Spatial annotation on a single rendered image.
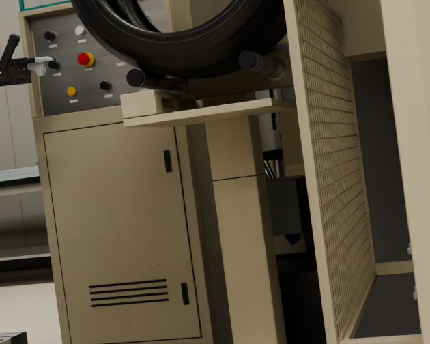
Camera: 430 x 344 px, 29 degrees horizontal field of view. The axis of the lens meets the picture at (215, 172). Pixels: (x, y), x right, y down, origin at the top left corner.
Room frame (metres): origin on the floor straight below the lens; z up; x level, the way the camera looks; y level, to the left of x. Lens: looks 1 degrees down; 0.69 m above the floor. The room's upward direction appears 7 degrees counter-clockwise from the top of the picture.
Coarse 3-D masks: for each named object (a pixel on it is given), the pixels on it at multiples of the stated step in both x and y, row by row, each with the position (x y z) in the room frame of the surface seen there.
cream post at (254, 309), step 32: (192, 0) 2.33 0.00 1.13; (224, 0) 2.31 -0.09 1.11; (224, 96) 2.32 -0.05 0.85; (224, 128) 2.32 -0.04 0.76; (256, 128) 2.38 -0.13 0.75; (224, 160) 2.33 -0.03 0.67; (256, 160) 2.32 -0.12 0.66; (224, 192) 2.33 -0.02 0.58; (256, 192) 2.30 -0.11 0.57; (224, 224) 2.33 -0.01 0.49; (256, 224) 2.31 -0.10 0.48; (224, 256) 2.33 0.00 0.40; (256, 256) 2.31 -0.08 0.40; (256, 288) 2.31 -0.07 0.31; (256, 320) 2.32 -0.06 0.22
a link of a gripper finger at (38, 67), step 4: (36, 60) 2.55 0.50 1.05; (40, 60) 2.55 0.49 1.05; (44, 60) 2.55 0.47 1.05; (48, 60) 2.55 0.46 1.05; (52, 60) 2.55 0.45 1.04; (28, 64) 2.58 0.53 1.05; (32, 64) 2.57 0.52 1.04; (36, 64) 2.56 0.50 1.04; (40, 64) 2.56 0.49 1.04; (28, 68) 2.58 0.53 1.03; (32, 68) 2.57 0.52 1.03; (36, 68) 2.57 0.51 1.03; (40, 68) 2.56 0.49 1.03; (36, 72) 2.57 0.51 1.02; (40, 72) 2.56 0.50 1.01
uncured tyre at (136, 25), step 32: (96, 0) 1.97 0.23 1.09; (128, 0) 2.25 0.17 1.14; (256, 0) 1.87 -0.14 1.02; (96, 32) 2.00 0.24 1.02; (128, 32) 1.95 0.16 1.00; (160, 32) 2.23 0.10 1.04; (192, 32) 1.91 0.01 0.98; (224, 32) 1.90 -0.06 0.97; (256, 32) 1.91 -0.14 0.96; (160, 64) 1.96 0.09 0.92; (192, 64) 1.95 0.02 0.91; (224, 64) 1.97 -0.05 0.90
